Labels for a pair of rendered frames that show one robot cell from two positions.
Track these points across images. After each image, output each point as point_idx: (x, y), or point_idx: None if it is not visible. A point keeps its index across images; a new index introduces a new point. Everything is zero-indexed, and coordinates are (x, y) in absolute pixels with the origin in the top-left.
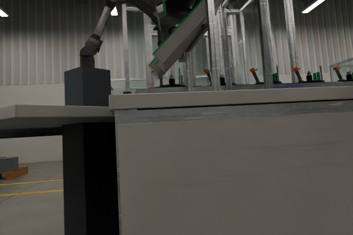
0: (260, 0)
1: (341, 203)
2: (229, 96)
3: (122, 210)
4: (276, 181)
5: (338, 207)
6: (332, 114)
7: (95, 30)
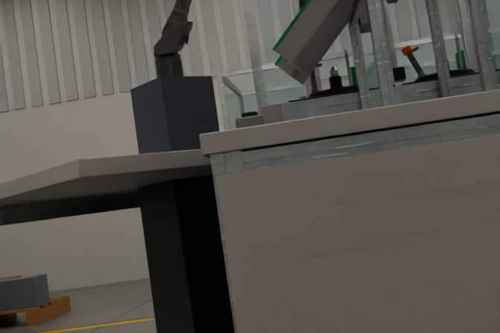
0: None
1: None
2: (378, 116)
3: (234, 291)
4: (466, 241)
5: None
6: None
7: (176, 3)
